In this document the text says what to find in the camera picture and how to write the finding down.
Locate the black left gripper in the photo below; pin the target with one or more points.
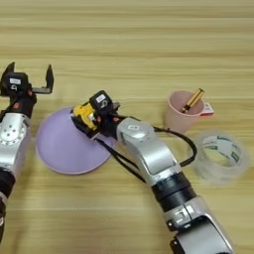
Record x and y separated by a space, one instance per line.
21 104

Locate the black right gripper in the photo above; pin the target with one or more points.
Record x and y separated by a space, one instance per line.
109 124

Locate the yellow black tape measure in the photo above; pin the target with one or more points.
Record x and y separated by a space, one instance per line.
84 114

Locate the purple round plate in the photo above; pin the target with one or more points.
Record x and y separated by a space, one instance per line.
59 149

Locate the gold black battery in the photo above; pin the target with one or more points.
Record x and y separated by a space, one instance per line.
194 100

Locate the clear adhesive tape roll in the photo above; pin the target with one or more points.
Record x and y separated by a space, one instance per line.
205 168

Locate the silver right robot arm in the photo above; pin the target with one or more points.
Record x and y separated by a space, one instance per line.
155 155

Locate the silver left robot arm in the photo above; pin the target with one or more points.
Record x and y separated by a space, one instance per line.
11 142

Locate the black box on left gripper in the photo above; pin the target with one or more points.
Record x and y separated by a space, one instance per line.
15 83

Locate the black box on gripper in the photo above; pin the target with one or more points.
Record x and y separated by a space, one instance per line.
15 83
101 101

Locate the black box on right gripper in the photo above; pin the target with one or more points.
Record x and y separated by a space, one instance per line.
101 101

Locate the pink plastic cup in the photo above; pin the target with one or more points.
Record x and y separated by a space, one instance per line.
180 117

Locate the red white label tag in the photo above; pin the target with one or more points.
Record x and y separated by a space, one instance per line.
208 110

